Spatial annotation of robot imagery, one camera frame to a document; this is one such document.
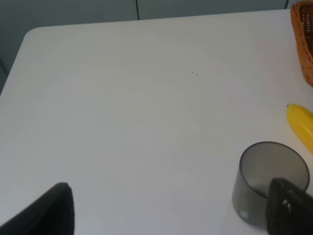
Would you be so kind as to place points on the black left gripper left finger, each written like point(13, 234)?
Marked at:
point(51, 214)

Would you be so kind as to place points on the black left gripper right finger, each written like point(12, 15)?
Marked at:
point(289, 209)

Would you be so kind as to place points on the yellow banana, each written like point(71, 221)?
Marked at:
point(300, 120)

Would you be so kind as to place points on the orange wicker basket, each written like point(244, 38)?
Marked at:
point(302, 23)

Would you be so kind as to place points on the translucent grey plastic cup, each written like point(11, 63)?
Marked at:
point(258, 165)

